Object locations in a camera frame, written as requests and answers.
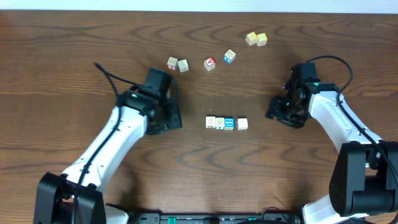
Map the cream wooden number block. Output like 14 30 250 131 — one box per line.
205 116 216 128

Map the plain cream wooden block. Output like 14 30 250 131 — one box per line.
237 118 248 130

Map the green sided wooden block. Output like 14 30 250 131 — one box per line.
215 117 225 129

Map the blue faced wooden block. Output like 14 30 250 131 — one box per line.
224 118 235 130

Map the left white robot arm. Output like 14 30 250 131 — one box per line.
34 89 182 223

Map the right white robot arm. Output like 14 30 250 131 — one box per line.
266 81 397 223

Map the plain wooden letter block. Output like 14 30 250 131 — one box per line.
177 59 189 72

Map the red letter A block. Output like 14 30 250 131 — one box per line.
204 57 216 71

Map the right yellow wooden block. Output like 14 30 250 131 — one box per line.
256 32 268 46

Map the yellow wooden block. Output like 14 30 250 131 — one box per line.
246 32 257 45
256 32 268 46

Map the left yellow wooden block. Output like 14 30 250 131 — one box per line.
246 32 257 45

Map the blue sided wooden block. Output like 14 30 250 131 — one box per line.
224 49 236 63

